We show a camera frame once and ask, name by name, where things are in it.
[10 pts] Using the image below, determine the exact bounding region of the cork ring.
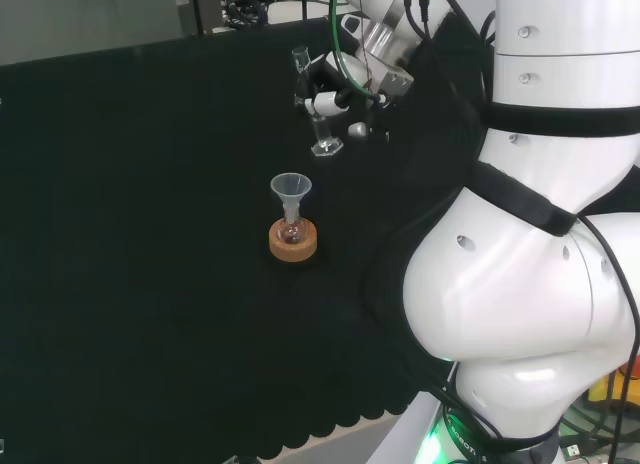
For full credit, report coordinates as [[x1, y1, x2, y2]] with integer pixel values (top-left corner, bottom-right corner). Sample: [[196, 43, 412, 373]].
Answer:
[[268, 218, 319, 262]]

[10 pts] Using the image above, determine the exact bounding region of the green cable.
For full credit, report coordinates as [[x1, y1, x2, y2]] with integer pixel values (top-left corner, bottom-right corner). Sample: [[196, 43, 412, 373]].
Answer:
[[329, 0, 382, 98]]

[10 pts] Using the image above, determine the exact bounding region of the black bench cloth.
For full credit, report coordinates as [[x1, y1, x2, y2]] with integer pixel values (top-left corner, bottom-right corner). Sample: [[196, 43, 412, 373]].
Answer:
[[0, 16, 497, 460]]

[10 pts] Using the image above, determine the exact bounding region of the clear plastic funnel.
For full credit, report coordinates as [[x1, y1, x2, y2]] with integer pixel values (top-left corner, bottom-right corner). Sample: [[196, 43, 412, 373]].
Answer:
[[270, 173, 313, 221]]

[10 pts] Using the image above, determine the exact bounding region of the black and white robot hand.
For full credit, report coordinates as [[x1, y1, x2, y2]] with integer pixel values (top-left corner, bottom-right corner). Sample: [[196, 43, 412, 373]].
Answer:
[[301, 51, 393, 144]]

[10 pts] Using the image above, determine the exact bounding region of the yellow stop button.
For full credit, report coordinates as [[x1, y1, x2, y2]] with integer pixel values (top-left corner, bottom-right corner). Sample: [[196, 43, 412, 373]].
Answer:
[[587, 367, 640, 403]]

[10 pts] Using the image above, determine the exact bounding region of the small round-bottom glass flask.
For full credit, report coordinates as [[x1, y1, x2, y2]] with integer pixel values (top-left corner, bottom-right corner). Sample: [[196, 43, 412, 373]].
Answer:
[[279, 213, 305, 246]]

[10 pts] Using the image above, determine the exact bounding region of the clear glass graduated cylinder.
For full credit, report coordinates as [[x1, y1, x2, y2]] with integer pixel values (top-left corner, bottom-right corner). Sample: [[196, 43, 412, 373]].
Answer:
[[291, 46, 345, 158]]

